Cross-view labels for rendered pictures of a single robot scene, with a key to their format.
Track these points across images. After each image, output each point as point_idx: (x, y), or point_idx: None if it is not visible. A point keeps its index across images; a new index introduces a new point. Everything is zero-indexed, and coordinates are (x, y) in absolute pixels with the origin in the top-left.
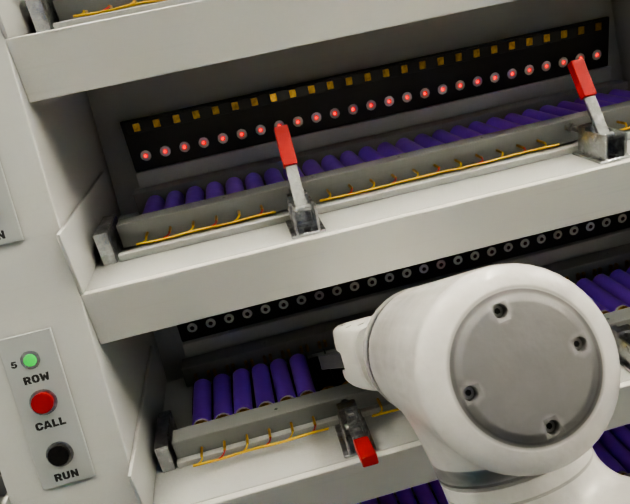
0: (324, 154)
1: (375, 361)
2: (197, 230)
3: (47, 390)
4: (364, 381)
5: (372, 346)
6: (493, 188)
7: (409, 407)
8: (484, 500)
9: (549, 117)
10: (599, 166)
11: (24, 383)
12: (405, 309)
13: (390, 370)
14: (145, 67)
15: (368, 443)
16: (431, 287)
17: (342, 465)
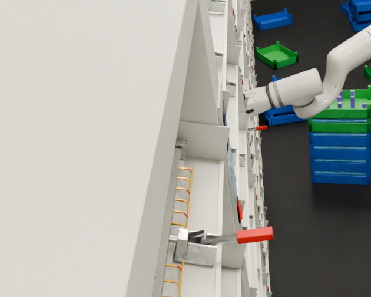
0: None
1: (288, 95)
2: None
3: (249, 139)
4: (269, 107)
5: (284, 94)
6: (239, 60)
7: (309, 93)
8: (312, 103)
9: None
10: (241, 50)
11: (248, 139)
12: (300, 81)
13: (302, 91)
14: None
15: (260, 126)
16: (303, 76)
17: (250, 139)
